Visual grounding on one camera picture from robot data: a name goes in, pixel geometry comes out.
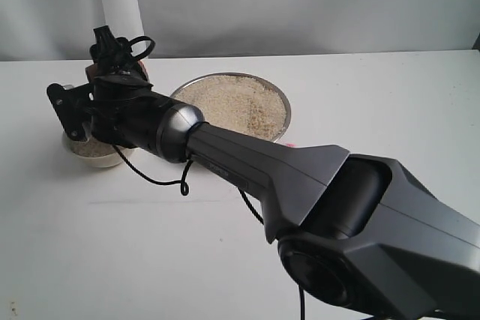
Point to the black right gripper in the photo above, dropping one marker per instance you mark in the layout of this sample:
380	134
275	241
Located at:
126	110

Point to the brown wooden cup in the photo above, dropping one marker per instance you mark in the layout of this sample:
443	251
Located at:
140	69

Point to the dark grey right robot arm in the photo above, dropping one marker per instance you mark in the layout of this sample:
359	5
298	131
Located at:
353	230

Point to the uncooked white rice grains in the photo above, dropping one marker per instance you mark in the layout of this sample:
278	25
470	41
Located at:
91	148

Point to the small cream ceramic bowl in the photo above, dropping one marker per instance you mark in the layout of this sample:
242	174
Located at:
95	162

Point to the rice heap on plate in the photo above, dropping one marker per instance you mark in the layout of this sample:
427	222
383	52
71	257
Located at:
232	106

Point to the white backdrop curtain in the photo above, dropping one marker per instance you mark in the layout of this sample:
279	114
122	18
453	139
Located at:
63	29

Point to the round steel plate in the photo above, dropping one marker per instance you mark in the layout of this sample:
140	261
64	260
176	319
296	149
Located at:
285	110

